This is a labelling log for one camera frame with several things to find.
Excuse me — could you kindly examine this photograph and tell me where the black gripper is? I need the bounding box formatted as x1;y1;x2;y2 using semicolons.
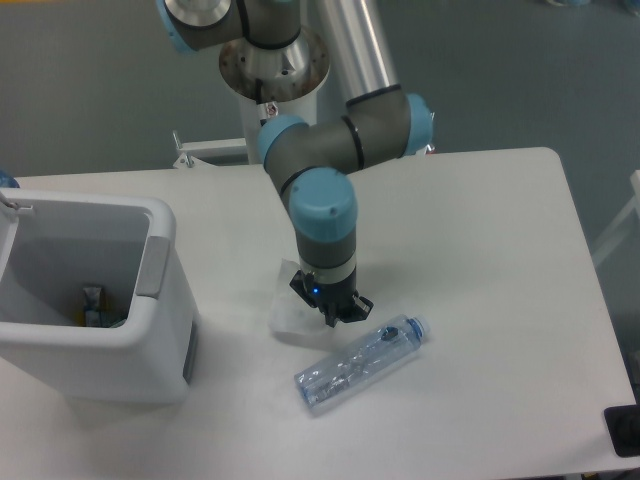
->
289;270;373;326

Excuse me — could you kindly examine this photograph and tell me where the white tissue paper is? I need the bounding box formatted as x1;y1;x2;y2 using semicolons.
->
268;259;334;350

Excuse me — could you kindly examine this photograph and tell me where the clear plastic bottle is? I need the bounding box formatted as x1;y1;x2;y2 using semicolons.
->
294;315;430;417

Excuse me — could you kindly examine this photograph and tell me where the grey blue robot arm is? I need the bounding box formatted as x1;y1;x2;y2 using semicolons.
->
156;1;433;326

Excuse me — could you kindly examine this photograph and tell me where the trash package inside bin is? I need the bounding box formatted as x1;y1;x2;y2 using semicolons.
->
74;285;126;328

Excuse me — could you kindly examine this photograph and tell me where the white trash can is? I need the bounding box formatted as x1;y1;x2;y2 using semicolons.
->
1;188;199;404

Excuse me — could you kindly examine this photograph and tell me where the black device at table corner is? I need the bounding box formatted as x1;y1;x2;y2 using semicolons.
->
604;404;640;458

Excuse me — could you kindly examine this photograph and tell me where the blue object at left edge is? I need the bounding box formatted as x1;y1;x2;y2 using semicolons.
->
0;170;20;189

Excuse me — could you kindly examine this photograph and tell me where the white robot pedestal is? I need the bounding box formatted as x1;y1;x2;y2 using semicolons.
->
172;29;441;169

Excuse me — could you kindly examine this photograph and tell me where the black cable on pedestal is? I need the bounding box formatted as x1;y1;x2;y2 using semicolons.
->
253;77;271;126

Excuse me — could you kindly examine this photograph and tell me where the white frame at right edge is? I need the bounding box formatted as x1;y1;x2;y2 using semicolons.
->
591;170;639;268

